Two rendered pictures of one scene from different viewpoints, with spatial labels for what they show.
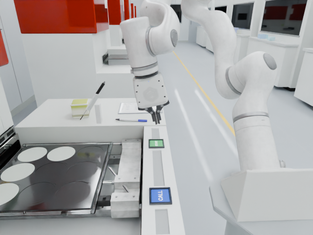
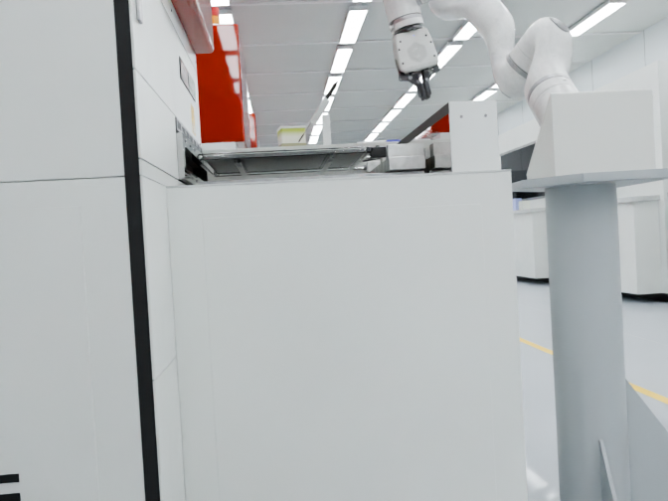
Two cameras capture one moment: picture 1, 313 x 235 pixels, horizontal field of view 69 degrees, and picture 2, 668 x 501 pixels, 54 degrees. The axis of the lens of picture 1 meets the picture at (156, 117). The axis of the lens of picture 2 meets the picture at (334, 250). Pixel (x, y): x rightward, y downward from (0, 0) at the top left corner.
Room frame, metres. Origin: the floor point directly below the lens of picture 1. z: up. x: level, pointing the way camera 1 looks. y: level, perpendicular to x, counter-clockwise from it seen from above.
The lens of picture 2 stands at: (-0.94, 0.32, 0.72)
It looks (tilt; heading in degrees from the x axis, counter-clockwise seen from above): 1 degrees down; 358
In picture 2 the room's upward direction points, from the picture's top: 3 degrees counter-clockwise
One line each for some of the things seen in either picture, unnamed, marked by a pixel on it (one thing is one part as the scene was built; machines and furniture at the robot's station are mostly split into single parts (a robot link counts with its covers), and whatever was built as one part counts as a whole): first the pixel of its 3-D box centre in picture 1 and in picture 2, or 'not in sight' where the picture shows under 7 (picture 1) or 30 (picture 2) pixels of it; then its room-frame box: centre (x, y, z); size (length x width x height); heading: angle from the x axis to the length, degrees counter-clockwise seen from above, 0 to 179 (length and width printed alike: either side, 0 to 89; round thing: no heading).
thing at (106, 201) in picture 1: (104, 200); (378, 151); (0.50, 0.15, 0.90); 0.04 x 0.02 x 0.03; 92
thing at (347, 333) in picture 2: not in sight; (336, 357); (0.72, 0.26, 0.41); 0.96 x 0.64 x 0.82; 2
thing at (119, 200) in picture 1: (125, 200); (404, 150); (0.51, 0.09, 0.89); 0.08 x 0.03 x 0.03; 92
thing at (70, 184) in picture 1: (50, 171); (283, 162); (0.64, 0.36, 0.90); 0.34 x 0.34 x 0.01; 2
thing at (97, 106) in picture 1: (93, 107); (320, 122); (0.88, 0.26, 1.03); 0.06 x 0.04 x 0.13; 92
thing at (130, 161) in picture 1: (129, 174); (393, 171); (0.66, 0.10, 0.87); 0.36 x 0.08 x 0.03; 2
